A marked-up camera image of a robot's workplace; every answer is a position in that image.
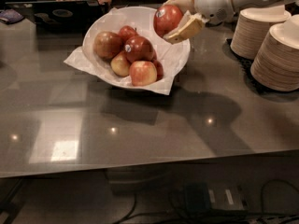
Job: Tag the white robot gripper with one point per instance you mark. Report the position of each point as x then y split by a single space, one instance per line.
213 2

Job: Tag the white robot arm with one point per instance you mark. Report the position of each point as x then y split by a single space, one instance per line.
239 4

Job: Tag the white bowl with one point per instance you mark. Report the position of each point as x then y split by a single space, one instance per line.
140 19

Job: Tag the dark red apple with sticker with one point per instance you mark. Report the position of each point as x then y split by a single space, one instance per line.
138 48

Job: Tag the hidden red apple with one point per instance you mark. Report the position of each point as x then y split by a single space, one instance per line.
159 69

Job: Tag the small red apple back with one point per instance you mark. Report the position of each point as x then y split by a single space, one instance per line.
127 32

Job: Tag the pink yellow front apple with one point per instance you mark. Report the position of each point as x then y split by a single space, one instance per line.
142 73

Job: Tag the yellow green apple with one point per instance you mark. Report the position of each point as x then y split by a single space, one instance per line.
120 65

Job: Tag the brownish red apple left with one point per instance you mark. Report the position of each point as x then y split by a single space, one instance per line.
107 45

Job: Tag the white paper liner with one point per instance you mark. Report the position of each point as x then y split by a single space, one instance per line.
84 62

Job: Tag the left stack paper plates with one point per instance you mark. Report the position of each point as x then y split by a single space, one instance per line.
252 27

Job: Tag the stack paper plates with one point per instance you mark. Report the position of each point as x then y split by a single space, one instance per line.
276 65
252 27

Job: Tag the black tray under plates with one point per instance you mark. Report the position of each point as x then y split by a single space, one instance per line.
253 84

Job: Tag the right stack paper plates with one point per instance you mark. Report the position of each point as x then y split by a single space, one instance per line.
276 65

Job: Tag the black laptop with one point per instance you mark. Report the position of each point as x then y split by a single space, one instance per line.
61 15

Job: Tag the blue box under table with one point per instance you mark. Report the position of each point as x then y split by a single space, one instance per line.
215 198

